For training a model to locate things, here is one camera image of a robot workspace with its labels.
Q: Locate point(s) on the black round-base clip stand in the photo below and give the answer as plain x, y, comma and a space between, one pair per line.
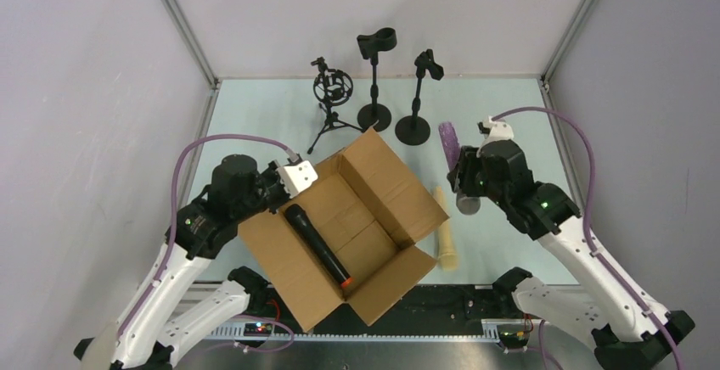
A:
375, 115

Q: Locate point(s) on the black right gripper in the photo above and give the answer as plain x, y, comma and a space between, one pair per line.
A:
466, 170

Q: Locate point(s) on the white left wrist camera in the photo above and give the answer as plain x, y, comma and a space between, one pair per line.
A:
297, 178

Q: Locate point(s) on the purple glitter microphone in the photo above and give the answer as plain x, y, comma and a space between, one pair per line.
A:
450, 142

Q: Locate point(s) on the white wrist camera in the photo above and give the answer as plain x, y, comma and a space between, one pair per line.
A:
297, 178
494, 131

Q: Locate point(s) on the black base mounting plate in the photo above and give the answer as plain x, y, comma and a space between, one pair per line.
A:
425, 310

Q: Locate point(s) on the base circuit board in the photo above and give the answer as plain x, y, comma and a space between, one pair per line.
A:
257, 329
514, 341

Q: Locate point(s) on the black tripod shock mount stand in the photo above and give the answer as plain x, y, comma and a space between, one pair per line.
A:
332, 88

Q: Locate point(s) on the grey slotted cable duct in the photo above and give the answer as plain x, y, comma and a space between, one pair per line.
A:
235, 331

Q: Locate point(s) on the brown cardboard box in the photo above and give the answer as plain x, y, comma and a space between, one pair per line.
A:
372, 211

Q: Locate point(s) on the right base circuit board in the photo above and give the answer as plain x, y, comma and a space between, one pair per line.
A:
514, 341

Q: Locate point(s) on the left base circuit board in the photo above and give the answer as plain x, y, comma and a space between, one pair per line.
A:
257, 329

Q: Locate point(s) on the black round-base clamp stand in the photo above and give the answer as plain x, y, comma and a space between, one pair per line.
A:
414, 130

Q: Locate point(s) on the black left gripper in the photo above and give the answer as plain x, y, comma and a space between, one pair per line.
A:
275, 194

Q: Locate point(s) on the beige microphone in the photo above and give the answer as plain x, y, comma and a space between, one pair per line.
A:
447, 255

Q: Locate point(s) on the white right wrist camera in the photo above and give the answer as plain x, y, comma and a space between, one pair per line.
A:
494, 131

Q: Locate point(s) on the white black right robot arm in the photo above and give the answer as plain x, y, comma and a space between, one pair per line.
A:
621, 323

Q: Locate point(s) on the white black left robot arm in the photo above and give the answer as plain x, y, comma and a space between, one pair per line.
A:
147, 335

